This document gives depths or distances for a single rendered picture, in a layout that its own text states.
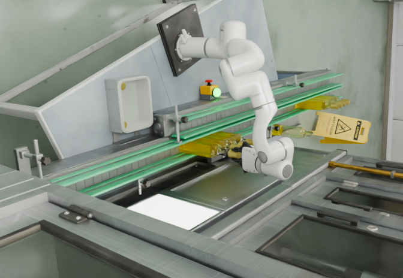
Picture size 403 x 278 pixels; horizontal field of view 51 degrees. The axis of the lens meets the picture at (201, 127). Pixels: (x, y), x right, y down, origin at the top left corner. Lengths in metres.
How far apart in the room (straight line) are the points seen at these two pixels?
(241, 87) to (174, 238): 0.95
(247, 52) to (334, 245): 0.75
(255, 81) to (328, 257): 0.63
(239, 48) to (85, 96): 0.64
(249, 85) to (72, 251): 0.99
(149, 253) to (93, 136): 1.18
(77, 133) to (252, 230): 0.77
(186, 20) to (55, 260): 1.60
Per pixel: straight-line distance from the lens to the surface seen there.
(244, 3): 2.56
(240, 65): 1.60
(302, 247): 1.44
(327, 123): 5.19
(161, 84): 2.02
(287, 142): 1.57
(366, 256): 1.42
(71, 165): 1.62
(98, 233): 0.73
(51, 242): 0.74
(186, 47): 2.03
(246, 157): 1.70
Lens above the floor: 2.18
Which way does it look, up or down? 39 degrees down
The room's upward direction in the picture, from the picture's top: 98 degrees clockwise
